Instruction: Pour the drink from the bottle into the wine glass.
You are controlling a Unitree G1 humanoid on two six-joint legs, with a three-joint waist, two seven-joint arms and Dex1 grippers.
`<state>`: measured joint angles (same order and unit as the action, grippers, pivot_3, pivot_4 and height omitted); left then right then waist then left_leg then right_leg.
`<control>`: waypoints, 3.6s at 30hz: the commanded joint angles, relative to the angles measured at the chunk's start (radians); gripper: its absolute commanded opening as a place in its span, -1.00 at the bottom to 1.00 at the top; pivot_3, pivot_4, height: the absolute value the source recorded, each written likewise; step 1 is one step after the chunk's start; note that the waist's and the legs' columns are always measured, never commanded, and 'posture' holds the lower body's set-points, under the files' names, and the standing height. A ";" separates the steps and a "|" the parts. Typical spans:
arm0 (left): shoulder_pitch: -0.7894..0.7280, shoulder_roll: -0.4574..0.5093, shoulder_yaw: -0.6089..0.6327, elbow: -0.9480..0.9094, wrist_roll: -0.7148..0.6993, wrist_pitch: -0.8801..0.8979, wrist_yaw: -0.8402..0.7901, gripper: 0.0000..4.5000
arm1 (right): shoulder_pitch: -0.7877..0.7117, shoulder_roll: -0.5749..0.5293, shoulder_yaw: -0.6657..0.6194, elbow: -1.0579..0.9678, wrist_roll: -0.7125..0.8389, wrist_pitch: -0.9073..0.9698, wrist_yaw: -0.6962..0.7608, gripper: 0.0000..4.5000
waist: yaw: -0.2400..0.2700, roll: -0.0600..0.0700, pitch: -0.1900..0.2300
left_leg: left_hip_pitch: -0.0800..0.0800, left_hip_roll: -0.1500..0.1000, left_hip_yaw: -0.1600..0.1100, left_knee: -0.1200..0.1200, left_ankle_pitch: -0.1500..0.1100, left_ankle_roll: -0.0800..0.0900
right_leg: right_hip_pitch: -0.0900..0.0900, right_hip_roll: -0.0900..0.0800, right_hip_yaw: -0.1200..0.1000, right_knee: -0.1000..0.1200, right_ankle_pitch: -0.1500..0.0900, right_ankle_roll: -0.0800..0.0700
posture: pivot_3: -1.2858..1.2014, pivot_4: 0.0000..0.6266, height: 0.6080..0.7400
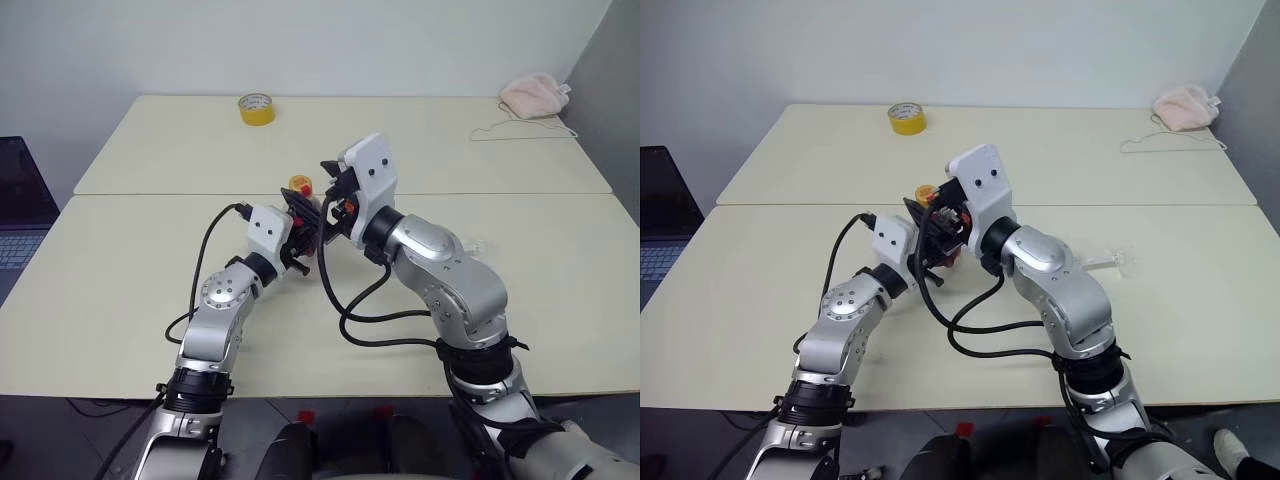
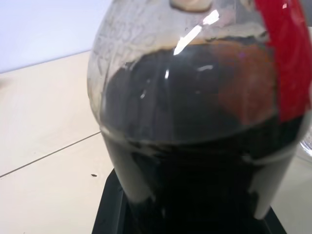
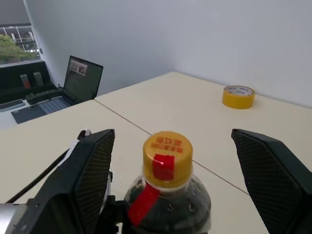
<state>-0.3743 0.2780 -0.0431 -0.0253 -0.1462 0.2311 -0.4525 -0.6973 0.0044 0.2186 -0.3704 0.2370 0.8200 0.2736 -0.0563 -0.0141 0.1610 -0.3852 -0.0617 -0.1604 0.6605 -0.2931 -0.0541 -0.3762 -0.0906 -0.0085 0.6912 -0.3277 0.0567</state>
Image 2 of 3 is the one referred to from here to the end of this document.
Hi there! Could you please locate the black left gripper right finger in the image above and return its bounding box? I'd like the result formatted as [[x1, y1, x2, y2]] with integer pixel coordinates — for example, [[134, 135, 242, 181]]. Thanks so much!
[[253, 205, 289, 234]]

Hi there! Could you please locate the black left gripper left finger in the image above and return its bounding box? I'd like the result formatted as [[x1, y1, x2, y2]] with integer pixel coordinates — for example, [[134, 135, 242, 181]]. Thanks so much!
[[91, 168, 137, 234]]

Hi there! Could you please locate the cola bottle with red label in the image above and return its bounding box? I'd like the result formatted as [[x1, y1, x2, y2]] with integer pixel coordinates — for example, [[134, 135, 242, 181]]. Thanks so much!
[[86, 0, 312, 234]]

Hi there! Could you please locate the clear wine glass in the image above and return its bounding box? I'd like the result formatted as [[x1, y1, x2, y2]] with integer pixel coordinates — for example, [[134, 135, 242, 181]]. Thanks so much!
[[297, 131, 312, 158]]

